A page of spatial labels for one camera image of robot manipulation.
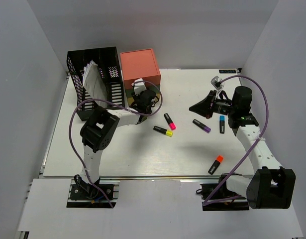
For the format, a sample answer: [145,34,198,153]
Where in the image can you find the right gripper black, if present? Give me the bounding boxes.
[190,90,237,119]

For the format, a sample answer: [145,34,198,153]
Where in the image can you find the yellow bottom drawer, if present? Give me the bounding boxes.
[127,93,160,106]

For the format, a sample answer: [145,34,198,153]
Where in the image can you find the green drawer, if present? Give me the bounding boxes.
[125,85,160,98]

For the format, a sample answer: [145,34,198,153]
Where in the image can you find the purple black highlighter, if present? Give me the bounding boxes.
[193,119,211,133]

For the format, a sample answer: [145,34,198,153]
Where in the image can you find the coral top drawer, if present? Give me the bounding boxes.
[123,75,161,89]

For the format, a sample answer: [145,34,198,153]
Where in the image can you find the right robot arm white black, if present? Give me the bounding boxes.
[189,86,296,209]

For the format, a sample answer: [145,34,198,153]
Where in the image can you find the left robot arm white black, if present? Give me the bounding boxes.
[75,90,159,199]

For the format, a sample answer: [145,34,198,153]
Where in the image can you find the blue black highlighter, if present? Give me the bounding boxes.
[219,115,225,134]

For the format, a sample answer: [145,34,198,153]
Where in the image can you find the coral drawer cabinet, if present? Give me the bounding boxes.
[120,48,161,78]

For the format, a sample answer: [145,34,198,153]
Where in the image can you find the pink black highlighter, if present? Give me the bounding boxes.
[164,113,176,130]

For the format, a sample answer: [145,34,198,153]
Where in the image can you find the yellow black highlighter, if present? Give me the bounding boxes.
[153,126,173,137]

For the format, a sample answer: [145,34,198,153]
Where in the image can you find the white paper stack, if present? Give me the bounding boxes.
[82,60,107,100]

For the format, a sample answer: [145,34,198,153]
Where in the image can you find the black mesh file organizer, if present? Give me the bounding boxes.
[67,46,125,121]

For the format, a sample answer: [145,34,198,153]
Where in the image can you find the orange black highlighter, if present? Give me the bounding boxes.
[208,155,224,175]

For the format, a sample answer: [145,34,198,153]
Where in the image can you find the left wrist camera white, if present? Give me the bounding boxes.
[131,78,147,96]

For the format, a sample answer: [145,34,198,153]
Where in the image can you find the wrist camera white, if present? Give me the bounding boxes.
[131,78,147,96]
[210,76,223,91]

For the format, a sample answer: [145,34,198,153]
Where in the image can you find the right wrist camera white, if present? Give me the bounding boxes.
[210,76,223,91]

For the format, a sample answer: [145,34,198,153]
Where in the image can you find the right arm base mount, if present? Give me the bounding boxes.
[196,183,249,212]

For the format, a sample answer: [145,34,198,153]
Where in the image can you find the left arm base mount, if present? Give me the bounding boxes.
[66,174,119,209]

